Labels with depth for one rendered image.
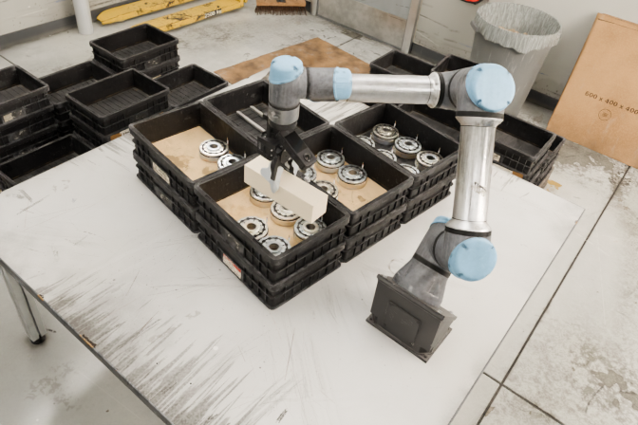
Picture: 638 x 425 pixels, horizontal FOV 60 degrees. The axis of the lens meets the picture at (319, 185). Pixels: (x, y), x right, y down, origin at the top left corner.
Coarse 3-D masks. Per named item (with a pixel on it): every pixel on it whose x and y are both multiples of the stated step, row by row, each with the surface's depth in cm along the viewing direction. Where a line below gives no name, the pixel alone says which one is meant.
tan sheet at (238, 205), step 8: (240, 192) 182; (248, 192) 182; (224, 200) 178; (232, 200) 178; (240, 200) 179; (248, 200) 179; (224, 208) 175; (232, 208) 176; (240, 208) 176; (248, 208) 176; (256, 208) 177; (264, 208) 177; (240, 216) 173; (264, 216) 174; (272, 224) 172; (272, 232) 169; (280, 232) 169; (288, 232) 169; (288, 240) 167
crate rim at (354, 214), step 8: (320, 128) 198; (328, 128) 199; (336, 128) 199; (304, 136) 193; (360, 144) 192; (384, 160) 186; (400, 168) 184; (304, 176) 175; (408, 176) 181; (312, 184) 173; (400, 184) 177; (408, 184) 179; (392, 192) 174; (400, 192) 177; (336, 200) 168; (376, 200) 170; (384, 200) 172; (344, 208) 166; (360, 208) 166; (368, 208) 168; (352, 216) 165
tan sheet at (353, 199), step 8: (320, 176) 192; (328, 176) 193; (336, 176) 193; (336, 184) 190; (368, 184) 192; (376, 184) 192; (344, 192) 187; (352, 192) 188; (360, 192) 188; (368, 192) 188; (376, 192) 189; (384, 192) 189; (344, 200) 184; (352, 200) 184; (360, 200) 185; (368, 200) 185; (352, 208) 181
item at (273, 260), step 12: (288, 168) 178; (204, 180) 169; (204, 192) 165; (216, 204) 162; (336, 204) 167; (228, 216) 158; (348, 216) 163; (240, 228) 155; (324, 228) 158; (336, 228) 160; (252, 240) 152; (312, 240) 154; (264, 252) 149; (288, 252) 149; (276, 264) 148
